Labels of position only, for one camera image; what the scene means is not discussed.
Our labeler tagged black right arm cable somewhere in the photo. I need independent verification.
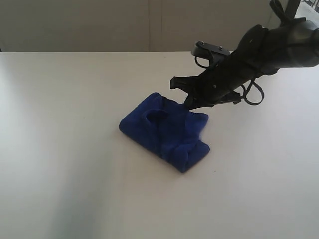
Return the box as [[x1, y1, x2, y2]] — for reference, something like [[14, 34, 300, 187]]
[[240, 0, 295, 107]]

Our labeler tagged dark window frame post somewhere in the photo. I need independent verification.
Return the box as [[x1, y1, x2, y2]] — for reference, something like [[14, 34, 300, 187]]
[[285, 0, 300, 19]]

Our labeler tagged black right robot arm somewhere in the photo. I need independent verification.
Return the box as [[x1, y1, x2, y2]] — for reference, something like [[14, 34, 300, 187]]
[[170, 18, 319, 110]]

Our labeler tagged blue microfibre towel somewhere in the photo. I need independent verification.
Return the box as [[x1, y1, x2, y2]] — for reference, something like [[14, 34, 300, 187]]
[[119, 93, 210, 173]]

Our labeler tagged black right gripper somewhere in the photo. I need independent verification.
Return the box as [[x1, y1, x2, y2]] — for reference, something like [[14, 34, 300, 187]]
[[169, 53, 257, 110]]

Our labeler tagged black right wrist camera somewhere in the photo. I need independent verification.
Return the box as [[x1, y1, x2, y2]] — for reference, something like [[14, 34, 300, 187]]
[[191, 41, 230, 69]]

